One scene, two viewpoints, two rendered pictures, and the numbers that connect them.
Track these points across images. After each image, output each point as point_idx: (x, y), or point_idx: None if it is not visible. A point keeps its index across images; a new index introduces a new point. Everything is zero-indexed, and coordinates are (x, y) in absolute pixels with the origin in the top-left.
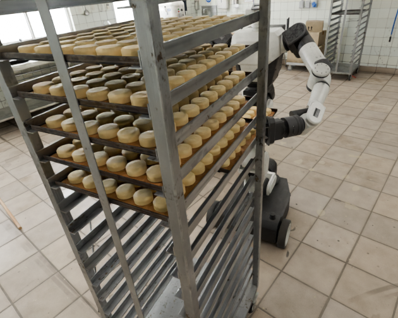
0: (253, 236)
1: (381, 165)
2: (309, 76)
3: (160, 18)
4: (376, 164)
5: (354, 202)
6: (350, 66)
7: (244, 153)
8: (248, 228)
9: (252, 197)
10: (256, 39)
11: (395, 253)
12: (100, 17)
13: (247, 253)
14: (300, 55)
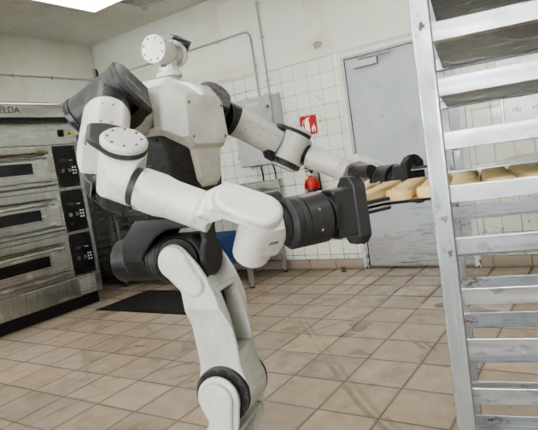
0: (480, 381)
1: (103, 415)
2: (294, 143)
3: None
4: (96, 421)
5: None
6: None
7: (510, 164)
8: (486, 359)
9: (478, 281)
10: (205, 93)
11: (317, 418)
12: None
13: (490, 428)
14: (242, 125)
